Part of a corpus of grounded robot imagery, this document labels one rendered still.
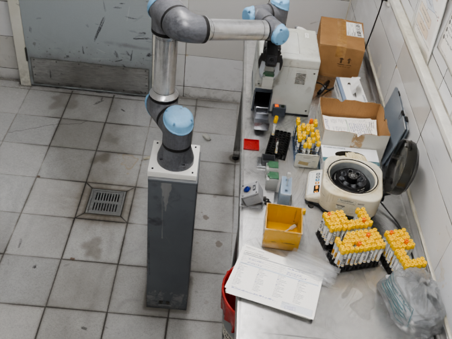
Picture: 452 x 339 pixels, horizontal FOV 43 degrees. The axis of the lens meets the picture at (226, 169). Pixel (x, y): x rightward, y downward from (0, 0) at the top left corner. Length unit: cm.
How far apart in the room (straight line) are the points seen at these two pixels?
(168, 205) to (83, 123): 175
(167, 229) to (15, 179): 141
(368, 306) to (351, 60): 142
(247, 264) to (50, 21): 257
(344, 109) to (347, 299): 99
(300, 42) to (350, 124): 44
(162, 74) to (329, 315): 106
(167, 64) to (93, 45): 197
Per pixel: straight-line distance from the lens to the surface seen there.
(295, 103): 273
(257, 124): 258
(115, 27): 404
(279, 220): 220
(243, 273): 201
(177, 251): 264
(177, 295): 289
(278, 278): 202
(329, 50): 303
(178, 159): 229
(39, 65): 434
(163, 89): 227
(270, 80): 252
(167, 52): 218
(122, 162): 373
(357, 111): 272
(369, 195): 226
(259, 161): 244
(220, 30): 208
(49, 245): 329
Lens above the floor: 246
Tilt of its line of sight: 41 degrees down
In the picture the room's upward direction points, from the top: 7 degrees clockwise
